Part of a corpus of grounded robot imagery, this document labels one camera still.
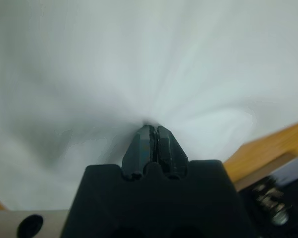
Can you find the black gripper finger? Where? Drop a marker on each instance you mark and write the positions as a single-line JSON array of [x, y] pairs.
[[139, 151], [171, 153]]

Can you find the white t-shirt with black print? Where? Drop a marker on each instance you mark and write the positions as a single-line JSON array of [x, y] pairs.
[[114, 62]]

